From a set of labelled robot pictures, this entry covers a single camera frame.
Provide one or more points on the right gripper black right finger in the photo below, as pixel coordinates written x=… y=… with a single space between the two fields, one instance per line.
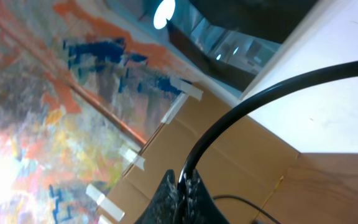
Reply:
x=199 y=205

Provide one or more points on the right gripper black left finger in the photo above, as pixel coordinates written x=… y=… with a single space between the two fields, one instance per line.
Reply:
x=163 y=207

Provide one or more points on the brown cardboard panel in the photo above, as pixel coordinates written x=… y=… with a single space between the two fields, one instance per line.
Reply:
x=246 y=160

